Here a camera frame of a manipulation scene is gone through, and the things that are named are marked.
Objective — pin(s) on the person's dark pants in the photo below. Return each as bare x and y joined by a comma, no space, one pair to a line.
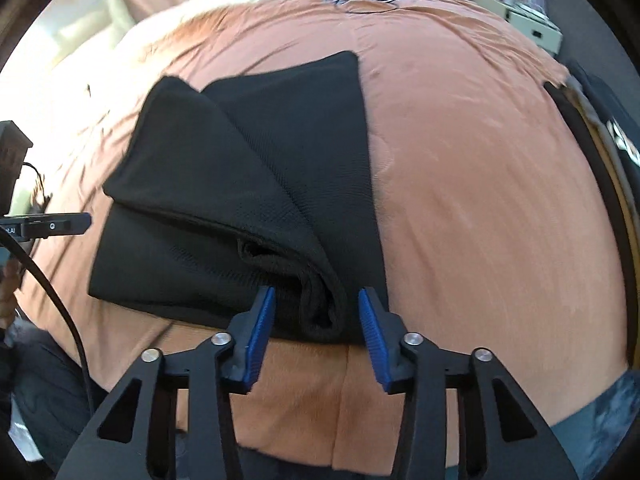
45,385

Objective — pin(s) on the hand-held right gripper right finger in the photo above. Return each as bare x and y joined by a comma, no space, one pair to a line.
374,340

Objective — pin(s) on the stack of folded black clothes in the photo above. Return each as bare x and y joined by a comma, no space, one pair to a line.
585,145

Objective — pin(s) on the cream two-drawer nightstand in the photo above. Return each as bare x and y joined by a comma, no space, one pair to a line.
530,30

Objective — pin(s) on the black knit garment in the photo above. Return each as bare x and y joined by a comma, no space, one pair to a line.
225,185

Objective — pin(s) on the orange blanket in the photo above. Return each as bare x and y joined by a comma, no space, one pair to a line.
475,185

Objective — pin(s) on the person's left hand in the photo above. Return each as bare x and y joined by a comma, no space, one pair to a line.
7,300

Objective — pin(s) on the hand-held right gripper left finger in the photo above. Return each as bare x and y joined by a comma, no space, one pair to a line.
261,335

